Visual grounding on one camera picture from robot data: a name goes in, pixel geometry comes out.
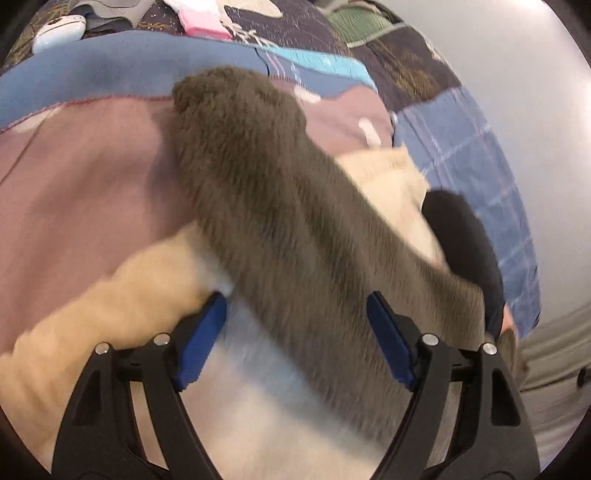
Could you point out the brown fleece jacket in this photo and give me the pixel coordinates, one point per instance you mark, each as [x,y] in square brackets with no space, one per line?
[306,248]

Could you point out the grey curtain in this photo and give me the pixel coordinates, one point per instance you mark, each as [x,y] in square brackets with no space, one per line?
[556,351]

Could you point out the blue plaid pillow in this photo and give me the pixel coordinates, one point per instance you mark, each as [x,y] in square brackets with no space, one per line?
[454,146]

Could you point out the white oval device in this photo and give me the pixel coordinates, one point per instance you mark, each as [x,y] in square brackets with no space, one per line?
[58,32]

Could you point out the black garment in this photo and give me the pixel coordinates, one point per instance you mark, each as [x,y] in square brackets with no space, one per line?
[468,250]

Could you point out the cream plush blanket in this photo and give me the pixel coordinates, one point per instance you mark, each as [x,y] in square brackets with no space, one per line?
[257,418]

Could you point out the dark patterned quilt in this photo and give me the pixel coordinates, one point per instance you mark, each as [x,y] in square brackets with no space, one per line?
[295,27]

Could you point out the pink small cloth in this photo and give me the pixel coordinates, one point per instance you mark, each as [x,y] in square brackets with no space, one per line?
[199,18]

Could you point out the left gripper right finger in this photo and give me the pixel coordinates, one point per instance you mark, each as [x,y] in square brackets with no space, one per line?
[492,436]

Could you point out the mauve and blue bedspread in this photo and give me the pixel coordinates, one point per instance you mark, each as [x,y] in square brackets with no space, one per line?
[88,176]

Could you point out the green pillow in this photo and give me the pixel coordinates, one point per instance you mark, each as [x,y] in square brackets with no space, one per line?
[357,24]

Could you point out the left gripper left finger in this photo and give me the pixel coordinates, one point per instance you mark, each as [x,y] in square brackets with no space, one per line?
[125,418]

